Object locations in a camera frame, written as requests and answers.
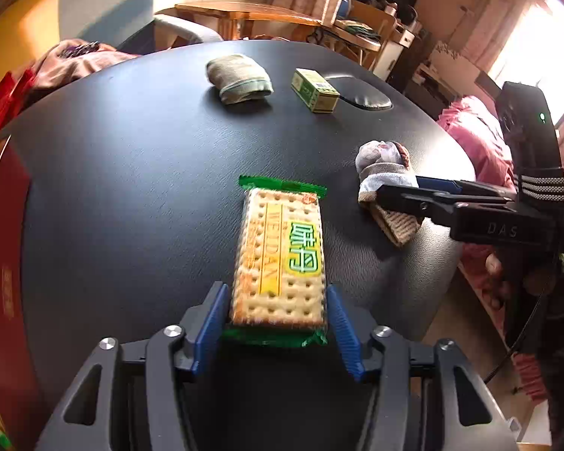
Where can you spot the pink brown cloth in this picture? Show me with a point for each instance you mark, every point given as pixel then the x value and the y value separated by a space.
pixel 71 60

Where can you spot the grey armchair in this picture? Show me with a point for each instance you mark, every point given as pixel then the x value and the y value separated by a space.
pixel 170 30

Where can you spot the cracker pack green wrapper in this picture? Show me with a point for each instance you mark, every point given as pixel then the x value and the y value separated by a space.
pixel 278 295

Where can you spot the green rolled sock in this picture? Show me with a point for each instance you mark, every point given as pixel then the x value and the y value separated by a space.
pixel 238 78

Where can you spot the wooden shelf desk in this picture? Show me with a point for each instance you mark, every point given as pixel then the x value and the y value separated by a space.
pixel 369 36

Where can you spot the person right hand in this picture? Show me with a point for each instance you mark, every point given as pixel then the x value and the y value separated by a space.
pixel 520 278

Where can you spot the red gift box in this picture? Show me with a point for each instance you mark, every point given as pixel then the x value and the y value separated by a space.
pixel 21 405

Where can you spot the beige white sock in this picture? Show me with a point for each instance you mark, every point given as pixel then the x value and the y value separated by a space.
pixel 380 163

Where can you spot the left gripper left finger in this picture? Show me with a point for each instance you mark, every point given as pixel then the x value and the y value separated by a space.
pixel 87 417

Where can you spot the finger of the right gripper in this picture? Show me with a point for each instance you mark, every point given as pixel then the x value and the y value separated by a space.
pixel 465 187
pixel 427 203

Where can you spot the red cloth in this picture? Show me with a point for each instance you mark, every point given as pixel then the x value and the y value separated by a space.
pixel 13 94

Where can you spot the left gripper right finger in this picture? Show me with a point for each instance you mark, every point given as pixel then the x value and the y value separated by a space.
pixel 424 397

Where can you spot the green yellow small box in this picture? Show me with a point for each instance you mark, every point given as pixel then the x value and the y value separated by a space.
pixel 315 91

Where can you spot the wooden table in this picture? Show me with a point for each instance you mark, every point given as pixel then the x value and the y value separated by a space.
pixel 236 18

